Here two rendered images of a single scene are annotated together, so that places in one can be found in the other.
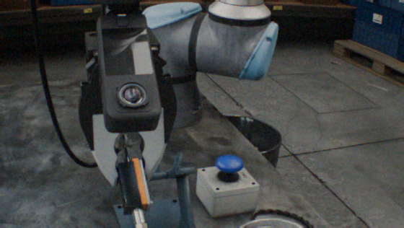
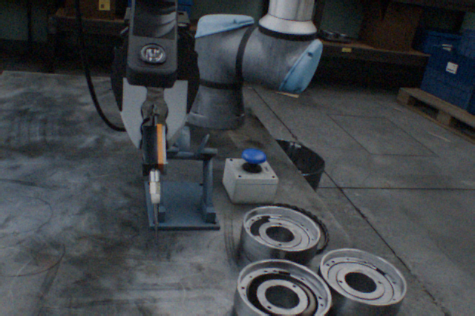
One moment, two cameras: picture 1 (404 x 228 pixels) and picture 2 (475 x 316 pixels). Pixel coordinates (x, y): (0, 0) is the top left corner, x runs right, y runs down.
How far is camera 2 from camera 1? 0.09 m
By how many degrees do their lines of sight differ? 4
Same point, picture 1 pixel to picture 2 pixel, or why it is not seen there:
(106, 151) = (133, 113)
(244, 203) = (263, 193)
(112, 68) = (139, 30)
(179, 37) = (228, 46)
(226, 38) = (271, 50)
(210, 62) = (254, 72)
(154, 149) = (176, 118)
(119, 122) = (137, 74)
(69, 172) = (110, 152)
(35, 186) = (73, 159)
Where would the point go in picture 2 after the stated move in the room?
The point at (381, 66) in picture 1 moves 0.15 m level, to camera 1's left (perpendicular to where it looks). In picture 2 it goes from (447, 117) to (429, 113)
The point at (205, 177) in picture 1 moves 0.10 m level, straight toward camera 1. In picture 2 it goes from (231, 166) to (220, 195)
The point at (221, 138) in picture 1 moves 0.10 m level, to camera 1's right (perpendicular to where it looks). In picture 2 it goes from (257, 142) to (304, 152)
